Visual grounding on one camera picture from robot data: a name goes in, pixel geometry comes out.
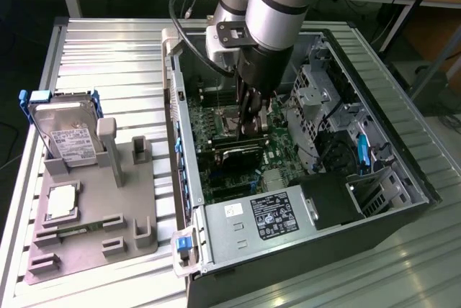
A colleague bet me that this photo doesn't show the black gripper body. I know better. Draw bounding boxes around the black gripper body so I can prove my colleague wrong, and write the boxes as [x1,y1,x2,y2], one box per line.
[236,43,296,100]

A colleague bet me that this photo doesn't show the CPU socket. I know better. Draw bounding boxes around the CPU socket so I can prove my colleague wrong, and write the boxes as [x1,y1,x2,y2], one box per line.
[219,108,241,129]

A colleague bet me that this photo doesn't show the black RAM slot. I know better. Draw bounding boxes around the black RAM slot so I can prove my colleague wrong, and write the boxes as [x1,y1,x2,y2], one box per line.
[201,94,238,102]
[200,90,238,98]
[202,99,238,107]
[199,86,238,94]

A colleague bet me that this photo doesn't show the green motherboard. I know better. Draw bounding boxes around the green motherboard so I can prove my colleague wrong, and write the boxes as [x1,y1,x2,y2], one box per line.
[187,95,307,203]

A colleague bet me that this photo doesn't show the metal disk bay cage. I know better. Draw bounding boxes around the metal disk bay cage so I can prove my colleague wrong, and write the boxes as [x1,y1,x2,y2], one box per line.
[287,34,349,171]

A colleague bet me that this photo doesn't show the silver chipset heatsink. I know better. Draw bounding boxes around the silver chipset heatsink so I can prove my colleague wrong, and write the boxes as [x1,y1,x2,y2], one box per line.
[262,169,289,189]

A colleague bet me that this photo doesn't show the black expansion slot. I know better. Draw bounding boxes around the black expansion slot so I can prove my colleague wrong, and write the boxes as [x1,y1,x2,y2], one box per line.
[212,185,255,197]
[210,176,253,189]

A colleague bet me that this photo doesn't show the black plastic shroud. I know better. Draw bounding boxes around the black plastic shroud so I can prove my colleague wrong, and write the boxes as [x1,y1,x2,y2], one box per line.
[290,171,364,230]

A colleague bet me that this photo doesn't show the grey power supply unit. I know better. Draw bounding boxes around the grey power supply unit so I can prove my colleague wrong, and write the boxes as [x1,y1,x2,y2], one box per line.
[203,185,320,264]

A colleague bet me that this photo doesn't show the perforated metal disk bay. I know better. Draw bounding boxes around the perforated metal disk bay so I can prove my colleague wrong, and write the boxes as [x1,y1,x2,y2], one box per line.
[345,167,415,217]

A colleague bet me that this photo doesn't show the black stand pole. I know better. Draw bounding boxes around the black stand pole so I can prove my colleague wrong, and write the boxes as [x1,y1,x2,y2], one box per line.
[377,0,446,53]

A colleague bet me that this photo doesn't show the black PC case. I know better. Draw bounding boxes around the black PC case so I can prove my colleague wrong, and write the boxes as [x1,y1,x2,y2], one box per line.
[161,27,444,308]

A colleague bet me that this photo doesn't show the grey stand pole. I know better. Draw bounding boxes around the grey stand pole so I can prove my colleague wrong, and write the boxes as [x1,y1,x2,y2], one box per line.
[408,34,461,100]

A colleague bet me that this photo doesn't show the grey parts rack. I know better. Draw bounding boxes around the grey parts rack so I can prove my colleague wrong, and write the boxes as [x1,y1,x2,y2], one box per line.
[23,117,159,286]

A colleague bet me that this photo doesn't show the silver hard disk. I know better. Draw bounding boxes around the silver hard disk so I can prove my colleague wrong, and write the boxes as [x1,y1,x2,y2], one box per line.
[27,101,100,168]

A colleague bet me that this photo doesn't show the blue disk carrier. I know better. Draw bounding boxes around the blue disk carrier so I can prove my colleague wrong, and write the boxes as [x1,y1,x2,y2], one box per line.
[17,88,105,150]

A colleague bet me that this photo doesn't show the silver CPU chip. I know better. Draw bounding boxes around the silver CPU chip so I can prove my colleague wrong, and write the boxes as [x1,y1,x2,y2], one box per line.
[46,186,79,218]

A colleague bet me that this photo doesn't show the green RAM stick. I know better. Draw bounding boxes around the green RAM stick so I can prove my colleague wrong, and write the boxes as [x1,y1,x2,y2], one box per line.
[57,220,105,239]

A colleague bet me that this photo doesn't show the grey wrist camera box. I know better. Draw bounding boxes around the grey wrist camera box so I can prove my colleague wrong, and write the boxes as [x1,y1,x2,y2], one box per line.
[205,22,253,71]

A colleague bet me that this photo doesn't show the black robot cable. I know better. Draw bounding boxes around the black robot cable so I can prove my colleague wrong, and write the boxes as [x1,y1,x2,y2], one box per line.
[169,0,238,77]

